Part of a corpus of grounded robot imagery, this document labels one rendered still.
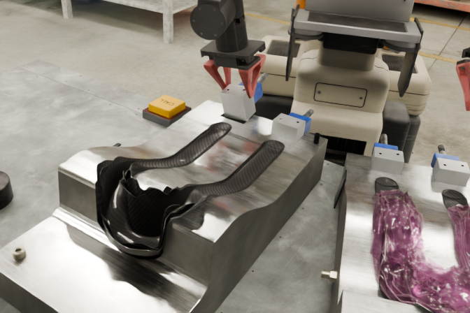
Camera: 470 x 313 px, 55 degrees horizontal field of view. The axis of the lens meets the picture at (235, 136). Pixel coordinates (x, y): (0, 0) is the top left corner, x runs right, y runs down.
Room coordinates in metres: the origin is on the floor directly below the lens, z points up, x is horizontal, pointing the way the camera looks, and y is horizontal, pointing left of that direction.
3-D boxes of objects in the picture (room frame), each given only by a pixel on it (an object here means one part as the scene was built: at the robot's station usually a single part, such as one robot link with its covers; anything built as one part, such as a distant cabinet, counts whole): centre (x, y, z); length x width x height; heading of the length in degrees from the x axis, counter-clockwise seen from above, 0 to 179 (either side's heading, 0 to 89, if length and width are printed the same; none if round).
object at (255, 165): (0.56, 0.05, 0.92); 0.35 x 0.16 x 0.09; 151
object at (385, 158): (0.73, -0.28, 0.86); 0.13 x 0.05 x 0.05; 168
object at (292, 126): (0.76, -0.12, 0.89); 0.13 x 0.05 x 0.05; 150
